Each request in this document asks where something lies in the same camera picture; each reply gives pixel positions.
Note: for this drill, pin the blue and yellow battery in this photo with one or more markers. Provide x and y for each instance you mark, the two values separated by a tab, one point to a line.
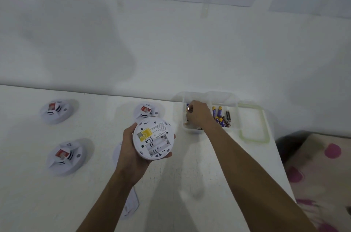
219	122
214	112
219	111

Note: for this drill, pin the clear lid with green rim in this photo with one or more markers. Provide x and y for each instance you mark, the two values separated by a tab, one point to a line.
267	135

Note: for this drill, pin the cream fabric with pink dots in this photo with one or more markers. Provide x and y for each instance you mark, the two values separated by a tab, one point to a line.
320	179

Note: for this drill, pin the person's right hand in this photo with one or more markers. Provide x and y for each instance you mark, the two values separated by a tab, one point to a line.
201	115

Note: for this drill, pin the pile of assorted batteries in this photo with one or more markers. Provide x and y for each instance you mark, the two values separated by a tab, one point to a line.
186	123

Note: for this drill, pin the person's right forearm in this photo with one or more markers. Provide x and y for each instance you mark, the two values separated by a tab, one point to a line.
260	185

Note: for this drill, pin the white battery cover plate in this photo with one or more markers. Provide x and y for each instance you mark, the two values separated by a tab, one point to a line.
131	204

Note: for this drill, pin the person's left hand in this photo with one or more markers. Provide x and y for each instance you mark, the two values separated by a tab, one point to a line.
129	163

